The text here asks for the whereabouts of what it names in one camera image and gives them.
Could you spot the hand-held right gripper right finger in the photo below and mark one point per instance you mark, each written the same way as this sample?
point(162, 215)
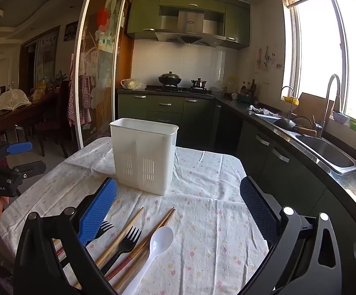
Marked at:
point(257, 212)

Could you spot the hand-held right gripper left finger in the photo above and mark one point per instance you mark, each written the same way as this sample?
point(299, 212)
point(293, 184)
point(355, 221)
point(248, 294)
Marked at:
point(98, 212)

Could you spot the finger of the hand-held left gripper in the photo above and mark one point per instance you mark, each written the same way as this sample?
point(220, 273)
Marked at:
point(19, 148)
point(31, 168)

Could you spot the black plastic fork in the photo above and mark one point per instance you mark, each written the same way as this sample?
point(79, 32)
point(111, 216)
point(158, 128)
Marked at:
point(130, 242)
point(105, 229)

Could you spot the brown chopstick with red end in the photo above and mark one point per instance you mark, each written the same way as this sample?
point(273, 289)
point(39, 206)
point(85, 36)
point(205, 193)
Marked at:
point(164, 217)

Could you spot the white plastic spoon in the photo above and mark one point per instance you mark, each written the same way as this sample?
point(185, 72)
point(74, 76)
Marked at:
point(161, 241)

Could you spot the white plastic utensil holder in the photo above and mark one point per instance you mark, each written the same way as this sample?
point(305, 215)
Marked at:
point(144, 153)

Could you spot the dark wooden dining table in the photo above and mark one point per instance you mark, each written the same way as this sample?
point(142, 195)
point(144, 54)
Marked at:
point(21, 113)

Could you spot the white lace food cover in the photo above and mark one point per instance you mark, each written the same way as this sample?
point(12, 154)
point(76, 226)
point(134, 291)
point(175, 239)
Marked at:
point(11, 101)

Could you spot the floral white tablecloth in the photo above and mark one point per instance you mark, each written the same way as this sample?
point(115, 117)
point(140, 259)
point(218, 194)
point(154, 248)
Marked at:
point(208, 221)

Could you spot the dark wooden chair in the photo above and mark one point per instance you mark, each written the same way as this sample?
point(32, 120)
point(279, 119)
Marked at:
point(58, 113)

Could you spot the yellow bottle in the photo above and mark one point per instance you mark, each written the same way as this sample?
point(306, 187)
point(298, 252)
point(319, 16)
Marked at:
point(41, 86)

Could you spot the red checked apron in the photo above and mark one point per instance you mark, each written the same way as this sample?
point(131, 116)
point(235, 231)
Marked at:
point(73, 98)

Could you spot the steel kitchen sink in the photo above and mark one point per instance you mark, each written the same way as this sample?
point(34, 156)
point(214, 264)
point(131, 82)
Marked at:
point(328, 152)

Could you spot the crumpled dish rag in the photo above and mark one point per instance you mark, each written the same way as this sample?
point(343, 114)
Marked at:
point(257, 110)

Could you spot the yellow soap holder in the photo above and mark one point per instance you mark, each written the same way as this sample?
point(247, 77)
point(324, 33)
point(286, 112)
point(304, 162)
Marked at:
point(290, 100)

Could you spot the flower-patterned glass sliding door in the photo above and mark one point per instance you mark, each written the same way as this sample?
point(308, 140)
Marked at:
point(104, 67)

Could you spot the wooden cutting board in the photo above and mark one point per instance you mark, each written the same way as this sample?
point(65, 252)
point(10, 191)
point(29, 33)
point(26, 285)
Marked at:
point(311, 107)

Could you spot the row of sauce bottles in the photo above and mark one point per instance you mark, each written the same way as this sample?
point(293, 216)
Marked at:
point(252, 89)

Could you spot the purple plastic bowl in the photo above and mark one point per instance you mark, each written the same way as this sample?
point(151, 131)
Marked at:
point(340, 117)

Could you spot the small steel faucet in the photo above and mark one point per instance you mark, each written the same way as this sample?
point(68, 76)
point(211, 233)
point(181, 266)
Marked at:
point(291, 90)

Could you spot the white plastic bag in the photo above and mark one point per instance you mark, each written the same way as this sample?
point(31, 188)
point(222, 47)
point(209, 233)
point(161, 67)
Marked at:
point(131, 84)

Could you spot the clear plastic container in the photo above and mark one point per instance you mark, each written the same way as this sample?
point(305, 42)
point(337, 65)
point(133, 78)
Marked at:
point(218, 89)

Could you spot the small steel pot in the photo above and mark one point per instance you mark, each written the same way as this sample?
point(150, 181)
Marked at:
point(198, 83)

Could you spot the tall steel faucet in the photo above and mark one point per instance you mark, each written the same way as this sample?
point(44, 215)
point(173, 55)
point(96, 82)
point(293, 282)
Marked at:
point(331, 89)

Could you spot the black gas stove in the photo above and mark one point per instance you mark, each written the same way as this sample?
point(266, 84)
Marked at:
point(178, 90)

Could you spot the black wok with lid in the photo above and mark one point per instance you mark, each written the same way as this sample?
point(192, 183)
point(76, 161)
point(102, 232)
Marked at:
point(170, 78)

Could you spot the kitchen window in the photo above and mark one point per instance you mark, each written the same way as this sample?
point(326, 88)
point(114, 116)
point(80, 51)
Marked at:
point(319, 52)

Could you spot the green upper kitchen cabinets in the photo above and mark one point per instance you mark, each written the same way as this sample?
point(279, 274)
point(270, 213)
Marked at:
point(141, 15)

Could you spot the steel range hood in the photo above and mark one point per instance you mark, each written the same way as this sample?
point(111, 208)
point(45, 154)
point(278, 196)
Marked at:
point(190, 21)

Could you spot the calligraphy wall hanging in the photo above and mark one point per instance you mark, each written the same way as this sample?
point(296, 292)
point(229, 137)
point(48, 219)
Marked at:
point(47, 55)

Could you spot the dark framed wall picture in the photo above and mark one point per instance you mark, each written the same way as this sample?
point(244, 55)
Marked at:
point(71, 30)

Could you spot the wall sticker with utensils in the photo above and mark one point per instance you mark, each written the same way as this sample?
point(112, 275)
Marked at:
point(262, 58)

